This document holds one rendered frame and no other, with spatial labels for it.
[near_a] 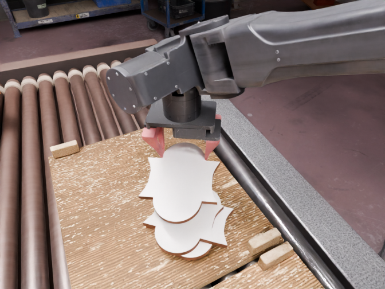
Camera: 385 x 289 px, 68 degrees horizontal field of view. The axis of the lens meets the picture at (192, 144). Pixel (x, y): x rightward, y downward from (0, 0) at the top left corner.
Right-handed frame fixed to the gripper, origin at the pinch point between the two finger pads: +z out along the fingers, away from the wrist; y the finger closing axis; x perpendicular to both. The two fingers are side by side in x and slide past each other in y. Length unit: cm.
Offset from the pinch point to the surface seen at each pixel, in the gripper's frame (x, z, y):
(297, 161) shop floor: 107, 107, 60
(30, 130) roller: 17.6, 12.8, -43.9
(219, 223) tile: -7.3, 9.4, 7.0
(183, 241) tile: -11.9, 8.2, 1.2
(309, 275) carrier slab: -13.7, 11.8, 21.6
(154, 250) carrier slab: -12.3, 11.4, -3.8
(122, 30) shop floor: 329, 106, -130
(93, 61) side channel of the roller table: 57, 12, -42
